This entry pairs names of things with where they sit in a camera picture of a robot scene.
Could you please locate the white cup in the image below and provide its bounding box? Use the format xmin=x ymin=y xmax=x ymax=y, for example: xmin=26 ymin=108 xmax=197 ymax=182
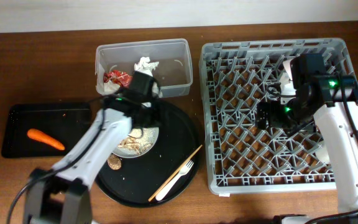
xmin=315 ymin=141 xmax=331 ymax=164

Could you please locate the brown round cookie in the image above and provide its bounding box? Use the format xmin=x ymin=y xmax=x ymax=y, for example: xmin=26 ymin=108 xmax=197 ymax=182
xmin=107 ymin=154 xmax=122 ymax=170

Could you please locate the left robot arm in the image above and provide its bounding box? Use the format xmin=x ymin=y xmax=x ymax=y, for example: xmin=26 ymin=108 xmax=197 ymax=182
xmin=22 ymin=72 xmax=161 ymax=223

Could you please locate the wooden chopstick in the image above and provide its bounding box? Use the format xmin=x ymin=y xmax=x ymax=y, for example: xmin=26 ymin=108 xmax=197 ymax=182
xmin=148 ymin=145 xmax=202 ymax=202

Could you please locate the pile of rice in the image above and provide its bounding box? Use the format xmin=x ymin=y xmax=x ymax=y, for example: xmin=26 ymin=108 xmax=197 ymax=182
xmin=129 ymin=128 xmax=159 ymax=147

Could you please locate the grey plate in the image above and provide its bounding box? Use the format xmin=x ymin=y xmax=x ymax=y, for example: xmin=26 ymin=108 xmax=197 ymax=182
xmin=112 ymin=142 xmax=156 ymax=159

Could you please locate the grey dishwasher rack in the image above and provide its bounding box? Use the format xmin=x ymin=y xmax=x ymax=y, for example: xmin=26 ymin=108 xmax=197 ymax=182
xmin=199 ymin=38 xmax=354 ymax=195

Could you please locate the white napkin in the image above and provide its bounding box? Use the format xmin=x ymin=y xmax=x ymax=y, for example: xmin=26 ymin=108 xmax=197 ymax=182
xmin=134 ymin=57 xmax=163 ymax=98

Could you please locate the white plastic fork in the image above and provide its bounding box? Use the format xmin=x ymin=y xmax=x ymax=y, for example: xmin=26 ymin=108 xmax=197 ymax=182
xmin=155 ymin=160 xmax=194 ymax=201

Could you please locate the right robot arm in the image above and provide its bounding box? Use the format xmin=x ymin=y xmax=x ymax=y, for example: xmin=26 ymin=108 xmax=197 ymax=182
xmin=255 ymin=54 xmax=358 ymax=223

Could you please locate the red snack wrapper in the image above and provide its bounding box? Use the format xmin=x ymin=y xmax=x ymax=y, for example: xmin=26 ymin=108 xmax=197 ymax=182
xmin=103 ymin=70 xmax=132 ymax=88

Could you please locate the pile of peanut shells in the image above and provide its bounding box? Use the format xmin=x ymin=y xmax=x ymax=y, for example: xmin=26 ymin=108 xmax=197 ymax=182
xmin=118 ymin=137 xmax=152 ymax=155

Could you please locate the orange carrot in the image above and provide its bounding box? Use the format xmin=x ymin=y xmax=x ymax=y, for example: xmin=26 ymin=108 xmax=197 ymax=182
xmin=27 ymin=129 xmax=65 ymax=151

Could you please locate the round black tray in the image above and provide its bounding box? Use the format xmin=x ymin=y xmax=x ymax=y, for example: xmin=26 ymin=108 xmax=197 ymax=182
xmin=96 ymin=101 xmax=200 ymax=208

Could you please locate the clear plastic bin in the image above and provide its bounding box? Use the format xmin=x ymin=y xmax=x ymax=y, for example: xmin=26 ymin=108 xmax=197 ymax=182
xmin=95 ymin=39 xmax=193 ymax=98

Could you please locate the black rectangular tray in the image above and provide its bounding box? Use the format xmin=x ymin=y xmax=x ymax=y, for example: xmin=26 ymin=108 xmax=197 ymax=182
xmin=1 ymin=102 xmax=92 ymax=158

